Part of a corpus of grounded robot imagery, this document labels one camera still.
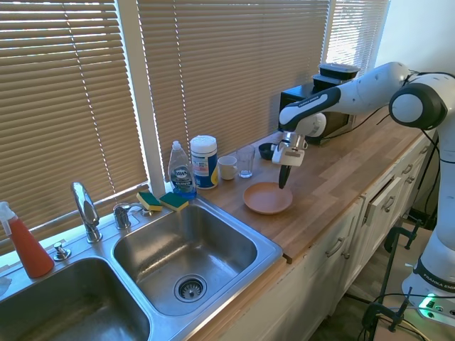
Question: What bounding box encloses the wide beige window blind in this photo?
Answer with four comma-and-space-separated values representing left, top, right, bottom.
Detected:
0, 0, 150, 246

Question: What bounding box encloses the white kitchen cabinet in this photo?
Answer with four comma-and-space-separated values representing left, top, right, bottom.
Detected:
191, 133, 444, 341

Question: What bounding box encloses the chrome sink sprayer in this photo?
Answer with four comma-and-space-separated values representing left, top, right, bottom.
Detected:
112, 202, 144, 230

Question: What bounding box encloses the chrome sink knob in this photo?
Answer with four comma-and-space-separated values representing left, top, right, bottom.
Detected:
53, 242, 72, 262

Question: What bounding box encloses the yellow green sponge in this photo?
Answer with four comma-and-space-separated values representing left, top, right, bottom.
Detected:
159, 191, 190, 212
136, 191, 164, 213

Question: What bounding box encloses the dark blue bowl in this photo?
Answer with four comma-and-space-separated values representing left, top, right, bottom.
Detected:
258, 142, 281, 160

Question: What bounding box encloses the white ceramic mug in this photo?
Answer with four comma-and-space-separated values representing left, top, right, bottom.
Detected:
217, 155, 239, 181

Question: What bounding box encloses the black microwave oven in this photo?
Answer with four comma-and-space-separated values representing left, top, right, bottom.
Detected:
279, 83, 358, 146

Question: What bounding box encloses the sink drain strainer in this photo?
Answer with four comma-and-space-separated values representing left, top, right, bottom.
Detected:
173, 274, 208, 304

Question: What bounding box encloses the orange spray bottle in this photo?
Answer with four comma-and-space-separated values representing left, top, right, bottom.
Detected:
0, 201, 55, 279

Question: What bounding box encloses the stainless steel double sink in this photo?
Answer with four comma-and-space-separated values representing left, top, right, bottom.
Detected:
0, 196, 286, 341

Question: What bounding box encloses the clear dish soap bottle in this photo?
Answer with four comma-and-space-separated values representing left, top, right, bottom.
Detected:
167, 140, 198, 200

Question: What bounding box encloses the Lysol wipes canister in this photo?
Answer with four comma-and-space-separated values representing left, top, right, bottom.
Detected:
189, 134, 219, 190

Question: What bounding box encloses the black clamp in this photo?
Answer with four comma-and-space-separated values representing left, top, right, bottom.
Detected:
382, 219, 424, 264
361, 286, 415, 341

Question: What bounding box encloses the narrow beige window blind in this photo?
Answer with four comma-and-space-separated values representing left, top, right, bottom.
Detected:
136, 0, 331, 171

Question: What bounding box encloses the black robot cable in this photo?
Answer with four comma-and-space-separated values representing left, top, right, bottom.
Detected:
375, 70, 455, 230

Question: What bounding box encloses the black food container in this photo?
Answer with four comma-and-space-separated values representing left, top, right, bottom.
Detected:
312, 73, 344, 94
318, 63, 360, 80

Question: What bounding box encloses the chrome kitchen faucet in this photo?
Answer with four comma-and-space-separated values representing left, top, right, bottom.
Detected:
70, 181, 104, 244

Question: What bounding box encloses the orange plate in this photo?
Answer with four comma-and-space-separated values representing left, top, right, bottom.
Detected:
242, 181, 294, 216

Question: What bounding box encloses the clear drinking glass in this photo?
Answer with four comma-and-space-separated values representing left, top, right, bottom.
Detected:
235, 144, 257, 179

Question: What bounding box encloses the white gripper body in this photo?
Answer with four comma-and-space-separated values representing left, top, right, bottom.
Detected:
271, 140, 307, 168

